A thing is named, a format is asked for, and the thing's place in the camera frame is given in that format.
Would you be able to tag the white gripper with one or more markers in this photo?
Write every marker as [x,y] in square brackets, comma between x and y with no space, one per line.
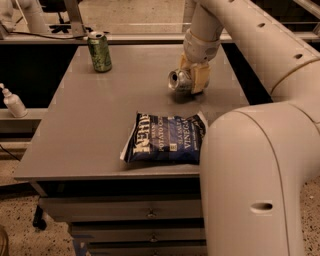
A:
[199,50]

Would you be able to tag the silver 7up can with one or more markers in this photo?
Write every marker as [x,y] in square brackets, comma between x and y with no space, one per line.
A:
[180,80]

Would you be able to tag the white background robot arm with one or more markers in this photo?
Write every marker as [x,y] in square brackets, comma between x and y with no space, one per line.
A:
[31,11]

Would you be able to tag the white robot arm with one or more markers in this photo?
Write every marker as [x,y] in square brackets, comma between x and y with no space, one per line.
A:
[255,159]

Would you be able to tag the green soda can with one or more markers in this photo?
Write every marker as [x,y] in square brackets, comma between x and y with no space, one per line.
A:
[99,51]

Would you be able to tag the blue Kettle chips bag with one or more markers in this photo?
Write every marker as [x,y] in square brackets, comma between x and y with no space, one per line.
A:
[166,139]

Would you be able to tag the black office chair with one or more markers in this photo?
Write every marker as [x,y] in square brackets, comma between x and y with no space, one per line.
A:
[56,6]

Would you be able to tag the grey drawer cabinet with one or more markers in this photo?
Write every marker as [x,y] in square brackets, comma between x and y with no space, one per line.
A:
[73,160]

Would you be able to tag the white pump bottle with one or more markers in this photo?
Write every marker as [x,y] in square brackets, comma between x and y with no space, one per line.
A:
[13,103]

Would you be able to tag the grey metal frame post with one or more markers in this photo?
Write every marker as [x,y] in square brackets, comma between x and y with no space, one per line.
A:
[77,27]

